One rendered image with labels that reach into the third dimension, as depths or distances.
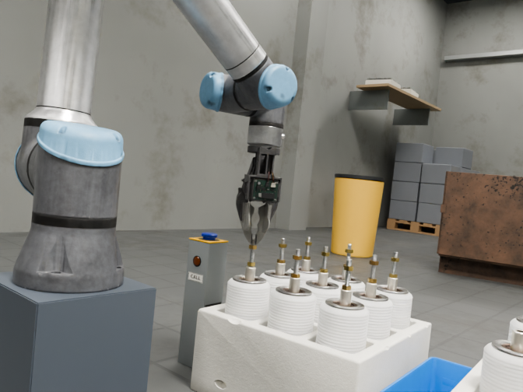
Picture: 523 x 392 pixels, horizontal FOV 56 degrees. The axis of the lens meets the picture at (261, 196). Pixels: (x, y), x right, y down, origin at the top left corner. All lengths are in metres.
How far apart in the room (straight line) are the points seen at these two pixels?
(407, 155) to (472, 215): 3.51
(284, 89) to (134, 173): 2.97
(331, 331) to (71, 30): 0.69
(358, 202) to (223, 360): 2.52
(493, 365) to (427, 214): 5.69
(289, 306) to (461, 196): 2.36
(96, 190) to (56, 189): 0.05
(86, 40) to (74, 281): 0.40
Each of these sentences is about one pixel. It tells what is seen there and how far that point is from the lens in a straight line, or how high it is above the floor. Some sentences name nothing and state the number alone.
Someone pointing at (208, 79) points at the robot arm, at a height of 0.66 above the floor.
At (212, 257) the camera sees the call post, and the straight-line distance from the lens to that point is 1.20.
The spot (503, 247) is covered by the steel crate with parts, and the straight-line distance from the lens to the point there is 3.24.
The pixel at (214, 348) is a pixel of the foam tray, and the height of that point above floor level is 0.11.
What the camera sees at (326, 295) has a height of 0.24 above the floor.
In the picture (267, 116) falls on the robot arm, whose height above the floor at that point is 0.61.
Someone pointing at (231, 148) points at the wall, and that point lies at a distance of 4.44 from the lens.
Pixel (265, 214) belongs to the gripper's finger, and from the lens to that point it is 1.07.
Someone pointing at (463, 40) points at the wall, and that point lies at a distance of 8.65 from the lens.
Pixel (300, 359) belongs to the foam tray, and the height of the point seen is 0.15.
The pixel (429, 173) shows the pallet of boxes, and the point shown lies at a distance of 6.53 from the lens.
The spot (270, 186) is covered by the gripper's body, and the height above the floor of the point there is 0.46.
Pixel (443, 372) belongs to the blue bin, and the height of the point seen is 0.09.
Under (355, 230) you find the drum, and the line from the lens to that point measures 3.49.
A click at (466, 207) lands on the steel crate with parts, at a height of 0.44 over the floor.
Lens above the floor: 0.47
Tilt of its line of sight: 2 degrees down
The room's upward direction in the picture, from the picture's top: 6 degrees clockwise
